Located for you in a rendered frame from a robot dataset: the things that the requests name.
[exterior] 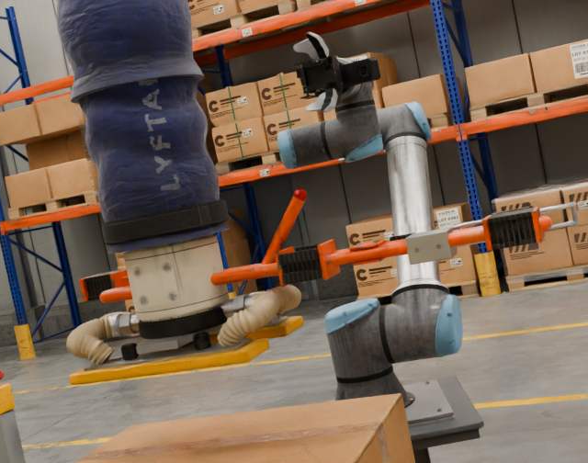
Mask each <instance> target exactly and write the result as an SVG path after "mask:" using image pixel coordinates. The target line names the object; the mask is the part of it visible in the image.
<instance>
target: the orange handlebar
mask: <svg viewBox="0 0 588 463"><path fill-rule="evenodd" d="M539 226H540V230H541V231H542V232H544V231H547V230H548V229H550V228H551V226H552V219H551V218H550V217H548V216H540V218H539ZM447 241H448V243H449V244H450V246H451V247H453V246H459V245H464V244H470V243H480V242H485V237H484V231H483V227H482V226H478V227H472V228H467V229H461V230H455V231H452V233H449V234H448V240H447ZM407 249H408V247H407V246H406V242H405V239H401V240H397V241H391V242H386V240H379V241H378V240H376V241H373V242H368V243H358V244H357V245H355V246H353V247H351V248H348V249H343V250H337V251H333V253H332V254H327V255H326V257H325V259H326V264H327V265H328V266H329V267H330V266H336V265H346V264H352V263H353V264H352V266H354V265H364V264H370V263H376V262H381V261H382V260H384V259H385V258H387V257H392V256H397V255H403V254H408V253H407ZM272 276H279V274H278V270H277V262H275V263H273V264H267V265H261V264H255V265H246V266H240V267H235V268H229V269H223V270H222V272H219V273H214V274H213V275H212V276H211V282H212V284H213V285H215V286H217V285H223V284H229V283H234V282H240V281H245V280H251V279H257V278H262V277H272ZM121 280H122V285H123V287H120V288H112V289H109V290H105V291H103V292H102V293H101V294H100V300H101V301H102V302H104V303H111V302H117V301H123V300H128V299H132V295H131V290H130V282H129V278H128V277H123V278H122V279H121Z"/></svg>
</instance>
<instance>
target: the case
mask: <svg viewBox="0 0 588 463"><path fill-rule="evenodd" d="M75 463H415V459H414V454H413V446H412V441H411V437H410V432H409V427H408V423H407V417H406V412H405V408H404V403H403V398H402V395H401V393H397V394H390V395H381V396H374V397H366V398H358V399H351V400H342V401H328V402H320V403H313V404H305V405H297V406H289V407H281V408H274V409H266V410H258V411H250V412H236V413H228V414H220V415H212V416H205V417H197V418H189V419H182V420H173V421H166V422H159V423H144V424H135V425H131V426H129V427H128V428H126V429H125V430H123V431H122V432H120V433H119V434H117V435H115V436H114V437H112V438H111V439H109V440H108V441H107V442H106V443H104V444H103V445H101V446H99V447H98V448H96V449H95V450H93V451H92V452H90V453H89V454H87V455H86V456H84V457H82V458H81V459H79V460H78V461H76V462H75Z"/></svg>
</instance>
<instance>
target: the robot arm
mask: <svg viewBox="0 0 588 463"><path fill-rule="evenodd" d="M306 36H307V37H308V38H307V39H305V40H303V41H301V42H299V43H297V44H295V45H294V47H293V49H294V51H297V52H306V53H308V54H309V55H310V57H311V58H312V59H314V60H319V59H322V60H321V61H316V62H313V61H310V62H301V63H297V64H294V66H297V67H301V68H299V69H296V73H297V78H300V81H301V85H305V86H303V94H307V95H306V96H303V97H301V98H300V99H312V98H315V97H318V99H317V101H315V102H314V103H312V104H310V105H308V106H307V107H306V110H307V111H319V110H320V111H321V112H322V113H326V112H329V111H331V110H333V109H334V110H335V114H336V119H331V120H327V121H323V122H319V123H314V124H311V125H306V126H302V127H298V128H294V129H290V130H288V129H286V130H283V131H281V132H279V134H278V136H277V146H278V150H279V155H280V158H281V161H282V163H283V164H284V166H285V167H286V168H287V169H297V168H299V167H302V166H307V165H312V164H319V163H323V162H328V161H332V160H337V159H342V158H345V161H346V162H347V163H350V162H353V161H357V160H360V159H363V158H367V157H369V156H372V155H375V154H378V153H380V152H381V151H383V150H385V151H386V153H387V161H388V172H389V182H390V203H391V214H392V224H393V235H394V236H397V235H403V234H408V233H414V232H415V233H418V232H428V231H433V230H434V229H435V222H434V213H433V205H432V197H431V187H430V179H429V171H428V162H427V154H426V141H430V140H432V133H431V130H430V127H429V123H428V120H427V117H426V115H425V113H424V109H423V107H422V105H421V104H420V103H419V102H416V101H414V102H410V103H404V104H400V105H397V106H393V107H385V108H382V109H378V110H376V106H375V101H374V97H373V93H372V91H373V87H374V81H375V80H378V79H379V78H380V72H379V64H378V59H377V58H375V57H373V58H366V59H363V60H360V61H350V60H347V59H343V58H338V56H334V54H333V52H332V50H331V48H330V46H329V44H328V42H327V41H326V40H325V39H324V38H321V37H320V36H318V35H316V34H314V33H312V32H307V33H306ZM311 93H314V94H315V96H313V95H310V94H311ZM396 266H397V278H398V287H397V288H396V289H395V290H394V291H393V292H392V294H391V303H392V304H390V305H384V306H379V300H378V299H374V298H372V299H362V300H358V301H355V302H351V303H348V304H345V305H343V306H340V307H338V308H336V309H334V310H332V311H329V312H328V313H327V314H326V316H325V326H326V334H327V338H328V342H329V346H330V350H331V355H332V360H333V363H334V372H335V375H336V380H337V390H336V396H335V400H336V401H342V400H351V399H358V398H366V397H374V396H381V395H390V394H397V393H401V395H402V398H403V403H405V402H406V401H407V395H406V391H405V389H404V387H403V386H402V384H401V383H400V381H399V380H398V378H397V377H396V375H395V373H394V371H393V366H392V364H395V363H401V362H408V361H414V360H421V359H428V358H435V357H443V356H448V355H453V354H455V353H457V352H458V350H459V349H460V347H461V345H462V335H463V333H462V330H463V329H462V317H461V310H460V307H459V302H458V298H457V297H456V296H455V295H452V294H449V289H448V288H447V287H446V286H444V285H443V284H441V280H440V272H439V263H438V261H434V262H427V263H421V264H416V265H410V262H409V257H408V255H407V254H405V255H399V256H396Z"/></svg>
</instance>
